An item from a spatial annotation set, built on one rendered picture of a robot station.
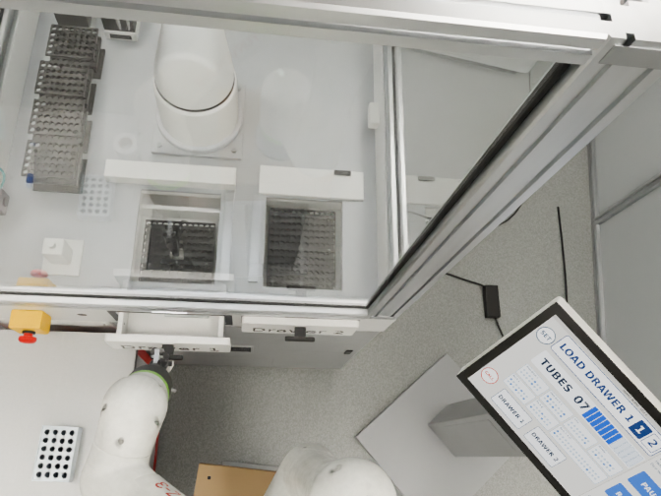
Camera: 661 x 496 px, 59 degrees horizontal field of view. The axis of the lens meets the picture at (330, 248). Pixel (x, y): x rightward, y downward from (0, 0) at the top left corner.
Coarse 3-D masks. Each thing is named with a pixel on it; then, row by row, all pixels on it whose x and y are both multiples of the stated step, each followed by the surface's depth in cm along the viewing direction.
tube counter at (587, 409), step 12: (576, 396) 129; (576, 408) 130; (588, 408) 128; (588, 420) 129; (600, 420) 128; (600, 432) 128; (612, 432) 127; (612, 444) 128; (624, 444) 126; (624, 456) 127; (636, 456) 126
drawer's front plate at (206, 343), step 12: (108, 336) 138; (120, 336) 138; (132, 336) 138; (144, 336) 139; (156, 336) 139; (168, 336) 139; (180, 336) 140; (120, 348) 147; (132, 348) 147; (144, 348) 147; (192, 348) 146; (204, 348) 146; (216, 348) 146; (228, 348) 146
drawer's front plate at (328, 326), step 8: (248, 320) 143; (256, 320) 144; (264, 320) 144; (272, 320) 144; (280, 320) 144; (288, 320) 145; (296, 320) 145; (304, 320) 145; (312, 320) 145; (320, 320) 146; (328, 320) 146; (336, 320) 146; (344, 320) 147; (352, 320) 147; (248, 328) 148; (264, 328) 148; (272, 328) 148; (280, 328) 148; (288, 328) 148; (312, 328) 148; (320, 328) 148; (328, 328) 148; (336, 328) 148; (344, 328) 148; (352, 328) 148
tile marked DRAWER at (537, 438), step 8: (528, 432) 136; (536, 432) 136; (544, 432) 135; (528, 440) 137; (536, 440) 136; (544, 440) 135; (536, 448) 136; (544, 448) 135; (552, 448) 135; (544, 456) 136; (552, 456) 135; (560, 456) 134; (552, 464) 135
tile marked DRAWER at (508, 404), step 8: (504, 392) 137; (496, 400) 139; (504, 400) 138; (512, 400) 136; (504, 408) 138; (512, 408) 137; (520, 408) 136; (512, 416) 137; (520, 416) 136; (528, 416) 136; (520, 424) 137
